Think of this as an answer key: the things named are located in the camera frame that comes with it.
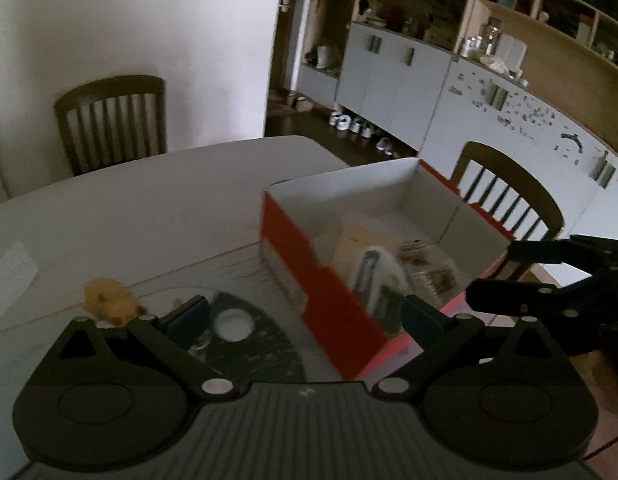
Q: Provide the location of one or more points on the dark wooden chair far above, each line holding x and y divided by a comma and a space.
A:
112, 121

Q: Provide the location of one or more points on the small white cup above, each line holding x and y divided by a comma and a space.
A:
233, 325

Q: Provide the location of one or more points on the white paper sheet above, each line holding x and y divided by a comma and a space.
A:
17, 272

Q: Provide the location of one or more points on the cotton swab pack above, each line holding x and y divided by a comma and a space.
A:
436, 284

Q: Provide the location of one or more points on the brown spotted plush toy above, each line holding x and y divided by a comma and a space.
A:
110, 301

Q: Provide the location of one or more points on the dark blue oval mat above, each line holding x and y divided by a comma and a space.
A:
266, 356

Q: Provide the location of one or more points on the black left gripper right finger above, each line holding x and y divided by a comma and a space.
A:
442, 337

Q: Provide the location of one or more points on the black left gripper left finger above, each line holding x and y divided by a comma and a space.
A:
172, 335

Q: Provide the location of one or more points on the red shoe box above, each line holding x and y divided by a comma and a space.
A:
302, 220

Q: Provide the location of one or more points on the white tissue pack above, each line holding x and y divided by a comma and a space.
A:
376, 268

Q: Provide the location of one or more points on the dark wooden chair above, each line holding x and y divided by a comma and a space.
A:
506, 193
112, 121

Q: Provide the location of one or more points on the dark wooden chair right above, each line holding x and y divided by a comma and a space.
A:
506, 193

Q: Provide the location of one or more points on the white wall cabinet unit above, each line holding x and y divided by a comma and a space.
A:
535, 79

